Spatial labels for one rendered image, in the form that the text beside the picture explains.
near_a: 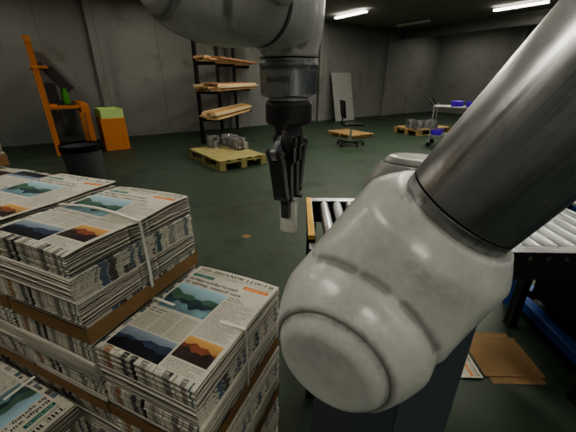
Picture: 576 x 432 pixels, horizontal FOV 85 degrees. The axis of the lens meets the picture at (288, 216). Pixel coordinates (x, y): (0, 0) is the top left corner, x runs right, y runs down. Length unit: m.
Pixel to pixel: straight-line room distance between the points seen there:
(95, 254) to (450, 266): 0.70
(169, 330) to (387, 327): 0.65
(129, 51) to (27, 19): 1.92
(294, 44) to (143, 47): 9.03
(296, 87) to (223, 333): 0.57
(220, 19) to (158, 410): 0.75
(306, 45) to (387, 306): 0.37
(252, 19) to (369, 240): 0.25
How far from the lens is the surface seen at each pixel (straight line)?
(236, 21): 0.37
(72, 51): 9.30
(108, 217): 0.91
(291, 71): 0.49
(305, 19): 0.48
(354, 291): 0.25
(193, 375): 0.74
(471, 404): 1.89
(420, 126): 9.21
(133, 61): 9.41
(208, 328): 0.82
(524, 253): 1.44
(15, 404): 1.19
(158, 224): 0.90
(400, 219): 0.26
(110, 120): 7.60
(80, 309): 0.81
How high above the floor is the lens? 1.38
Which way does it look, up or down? 24 degrees down
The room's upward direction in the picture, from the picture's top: straight up
